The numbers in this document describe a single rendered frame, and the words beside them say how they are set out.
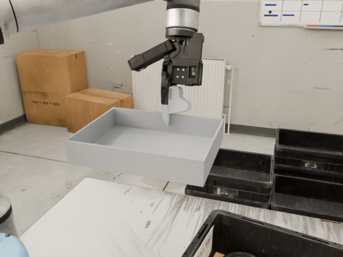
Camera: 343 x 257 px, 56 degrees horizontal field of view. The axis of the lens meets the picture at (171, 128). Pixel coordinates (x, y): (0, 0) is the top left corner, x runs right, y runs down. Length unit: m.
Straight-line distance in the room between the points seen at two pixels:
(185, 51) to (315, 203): 1.28
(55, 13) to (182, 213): 0.76
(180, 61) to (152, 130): 0.18
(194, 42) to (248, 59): 2.63
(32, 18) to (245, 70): 2.98
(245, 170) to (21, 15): 1.48
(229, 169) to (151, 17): 2.16
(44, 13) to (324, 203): 1.62
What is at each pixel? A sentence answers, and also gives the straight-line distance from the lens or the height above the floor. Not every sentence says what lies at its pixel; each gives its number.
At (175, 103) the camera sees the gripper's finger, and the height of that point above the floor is 1.12.
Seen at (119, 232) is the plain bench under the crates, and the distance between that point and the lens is 1.01.
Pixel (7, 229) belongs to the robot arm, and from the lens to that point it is 0.72.
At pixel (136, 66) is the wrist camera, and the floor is 1.20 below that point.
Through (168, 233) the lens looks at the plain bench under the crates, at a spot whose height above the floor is 0.70.
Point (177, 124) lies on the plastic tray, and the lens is 0.75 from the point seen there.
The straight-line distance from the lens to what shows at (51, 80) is 3.72.
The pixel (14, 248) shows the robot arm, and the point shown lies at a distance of 0.63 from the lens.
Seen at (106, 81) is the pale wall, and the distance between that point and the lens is 3.88.
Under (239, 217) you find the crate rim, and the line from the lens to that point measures 0.69.
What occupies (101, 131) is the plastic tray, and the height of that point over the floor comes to 1.06.
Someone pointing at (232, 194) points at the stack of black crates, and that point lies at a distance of 1.54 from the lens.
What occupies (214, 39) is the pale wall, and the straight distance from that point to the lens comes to 3.37.
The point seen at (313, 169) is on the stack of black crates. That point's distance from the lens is 1.91.
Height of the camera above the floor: 1.34
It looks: 22 degrees down
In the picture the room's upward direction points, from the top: straight up
